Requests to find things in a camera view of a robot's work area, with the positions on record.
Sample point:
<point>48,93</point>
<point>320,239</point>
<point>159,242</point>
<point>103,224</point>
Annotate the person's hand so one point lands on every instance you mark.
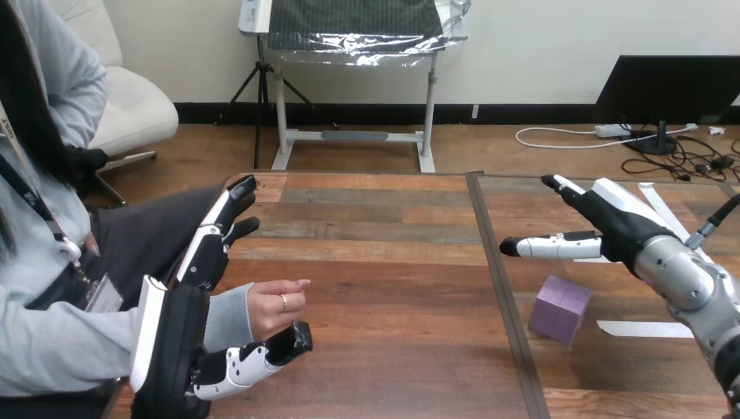
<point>272,309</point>

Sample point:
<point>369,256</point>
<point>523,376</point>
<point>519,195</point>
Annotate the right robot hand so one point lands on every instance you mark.
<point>621,228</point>

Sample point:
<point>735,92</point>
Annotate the white desk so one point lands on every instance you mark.
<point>352,136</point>

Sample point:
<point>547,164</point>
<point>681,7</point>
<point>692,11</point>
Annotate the dark screen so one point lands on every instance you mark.
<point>670,87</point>

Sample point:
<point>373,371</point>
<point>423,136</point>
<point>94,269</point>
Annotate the purple block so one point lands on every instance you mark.
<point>558,309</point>

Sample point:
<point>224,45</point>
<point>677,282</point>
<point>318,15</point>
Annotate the person's forearm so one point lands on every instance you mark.
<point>63,347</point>

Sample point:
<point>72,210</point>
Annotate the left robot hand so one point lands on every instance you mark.
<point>173,335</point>

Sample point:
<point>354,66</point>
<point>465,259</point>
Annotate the black tripod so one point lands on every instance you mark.
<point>263,87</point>

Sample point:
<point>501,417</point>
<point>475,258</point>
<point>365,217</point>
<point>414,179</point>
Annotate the white power strip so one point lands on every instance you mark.
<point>613,131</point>

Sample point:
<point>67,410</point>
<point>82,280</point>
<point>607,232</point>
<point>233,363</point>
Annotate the person's body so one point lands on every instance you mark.
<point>40,191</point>

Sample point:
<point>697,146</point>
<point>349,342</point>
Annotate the white cushioned chair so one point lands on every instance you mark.
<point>130,107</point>

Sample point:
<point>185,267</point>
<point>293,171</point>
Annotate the foil sheet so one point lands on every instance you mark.
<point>358,26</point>

